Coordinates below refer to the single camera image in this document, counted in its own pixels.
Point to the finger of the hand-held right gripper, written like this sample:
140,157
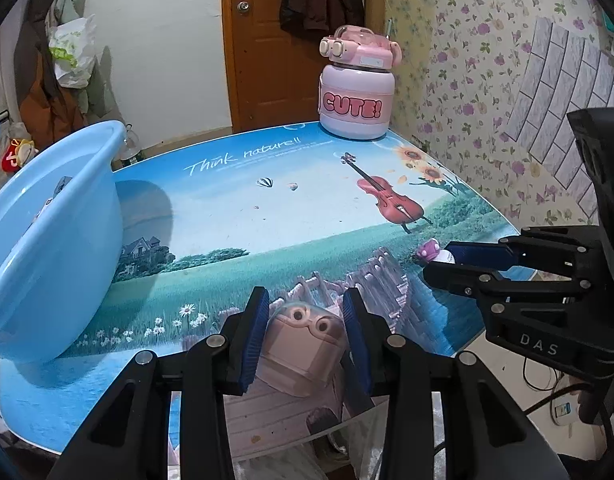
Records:
457,277
479,254

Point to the brown wooden door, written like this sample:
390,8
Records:
267,60

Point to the grey brick wall sticker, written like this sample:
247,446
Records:
552,110

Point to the clear plastic water bottle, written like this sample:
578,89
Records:
132,152

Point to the white power strip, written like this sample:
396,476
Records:
564,410

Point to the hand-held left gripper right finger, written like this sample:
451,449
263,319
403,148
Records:
357,330

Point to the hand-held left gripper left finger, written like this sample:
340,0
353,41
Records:
252,330

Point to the red yellow plush toy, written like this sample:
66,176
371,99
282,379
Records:
14,157

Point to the silver door knob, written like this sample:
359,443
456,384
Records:
243,6

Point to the white green plastic bag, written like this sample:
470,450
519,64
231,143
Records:
72,60

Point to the small pink toy figure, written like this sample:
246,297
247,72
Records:
429,250

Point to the large pink water jug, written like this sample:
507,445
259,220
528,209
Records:
357,120

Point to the light blue plastic basin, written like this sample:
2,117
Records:
52,260

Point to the brown orange jacket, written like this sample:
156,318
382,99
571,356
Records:
37,100

